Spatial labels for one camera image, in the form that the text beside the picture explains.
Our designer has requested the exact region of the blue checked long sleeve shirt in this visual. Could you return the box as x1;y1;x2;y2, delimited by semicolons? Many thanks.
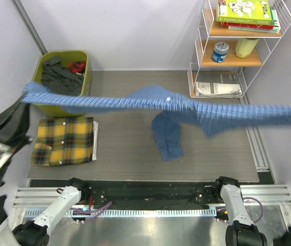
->
22;82;291;161

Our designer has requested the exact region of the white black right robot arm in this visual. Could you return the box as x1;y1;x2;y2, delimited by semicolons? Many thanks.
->
212;176;291;246

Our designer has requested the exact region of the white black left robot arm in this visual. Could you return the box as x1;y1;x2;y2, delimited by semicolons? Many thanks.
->
0;100;90;245

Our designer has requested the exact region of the folded yellow plaid shirt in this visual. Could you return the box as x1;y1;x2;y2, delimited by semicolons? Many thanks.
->
31;117;99;167

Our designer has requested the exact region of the dark grey shirt in bin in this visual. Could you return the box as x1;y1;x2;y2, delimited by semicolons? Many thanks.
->
41;56;84;96

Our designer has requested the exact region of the red black garment in bin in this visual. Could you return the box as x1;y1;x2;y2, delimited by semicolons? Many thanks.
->
69;61;86;74

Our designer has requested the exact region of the olive green plastic bin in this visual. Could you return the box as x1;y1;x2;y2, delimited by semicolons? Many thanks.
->
32;50;92;118

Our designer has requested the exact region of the white folded paper booklet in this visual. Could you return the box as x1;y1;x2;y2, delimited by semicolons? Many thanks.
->
195;82;242;97

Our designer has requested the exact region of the blue white round tin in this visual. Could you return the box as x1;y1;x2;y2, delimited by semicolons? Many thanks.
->
211;42;229;63

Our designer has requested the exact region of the red book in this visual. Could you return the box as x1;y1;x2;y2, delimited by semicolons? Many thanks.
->
221;22;275;30

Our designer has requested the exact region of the pale yellow faceted vase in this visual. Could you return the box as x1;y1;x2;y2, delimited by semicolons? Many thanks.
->
236;38;259;58

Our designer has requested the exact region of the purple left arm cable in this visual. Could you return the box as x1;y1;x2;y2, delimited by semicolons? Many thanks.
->
70;201;113;221

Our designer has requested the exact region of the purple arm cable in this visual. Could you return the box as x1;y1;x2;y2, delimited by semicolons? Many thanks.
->
70;201;113;221
216;196;264;226

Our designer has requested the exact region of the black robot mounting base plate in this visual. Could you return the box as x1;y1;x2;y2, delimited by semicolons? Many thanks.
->
60;180;244;206

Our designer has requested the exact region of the white slotted cable duct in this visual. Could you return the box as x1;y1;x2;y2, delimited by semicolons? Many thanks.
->
24;207;217;218

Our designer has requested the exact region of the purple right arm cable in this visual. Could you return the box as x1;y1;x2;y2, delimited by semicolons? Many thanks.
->
216;196;264;226

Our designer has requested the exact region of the white wire shelf rack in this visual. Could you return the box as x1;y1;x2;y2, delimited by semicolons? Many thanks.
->
187;1;291;98

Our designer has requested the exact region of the aluminium extrusion rail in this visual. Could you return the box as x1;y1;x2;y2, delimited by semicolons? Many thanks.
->
12;184;291;208

